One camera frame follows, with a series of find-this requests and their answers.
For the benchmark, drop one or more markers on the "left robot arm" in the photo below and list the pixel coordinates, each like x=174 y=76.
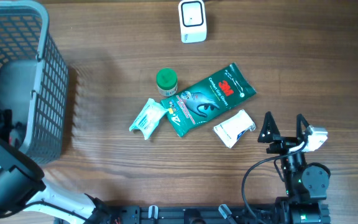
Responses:
x=23 y=188

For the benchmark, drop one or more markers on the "white barcode scanner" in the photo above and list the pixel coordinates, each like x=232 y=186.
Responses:
x=192 y=17

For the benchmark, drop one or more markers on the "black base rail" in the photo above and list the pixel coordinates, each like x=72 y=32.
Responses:
x=211 y=215

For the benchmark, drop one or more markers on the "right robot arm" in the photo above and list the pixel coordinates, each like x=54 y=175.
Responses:
x=306 y=183

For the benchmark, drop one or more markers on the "green lidded jar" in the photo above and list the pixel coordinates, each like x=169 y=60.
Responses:
x=167 y=82

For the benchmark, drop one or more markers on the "white tissue pack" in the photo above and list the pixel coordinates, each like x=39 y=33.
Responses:
x=231 y=130

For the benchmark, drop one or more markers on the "green 3M gloves package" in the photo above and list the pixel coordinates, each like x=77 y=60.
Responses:
x=207 y=99

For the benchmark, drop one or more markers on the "teal wet wipes pack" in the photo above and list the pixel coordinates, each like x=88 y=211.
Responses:
x=149 y=117

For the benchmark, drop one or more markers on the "grey plastic shopping basket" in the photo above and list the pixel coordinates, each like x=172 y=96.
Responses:
x=33 y=78

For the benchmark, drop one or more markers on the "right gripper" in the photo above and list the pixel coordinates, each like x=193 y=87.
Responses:
x=282 y=142

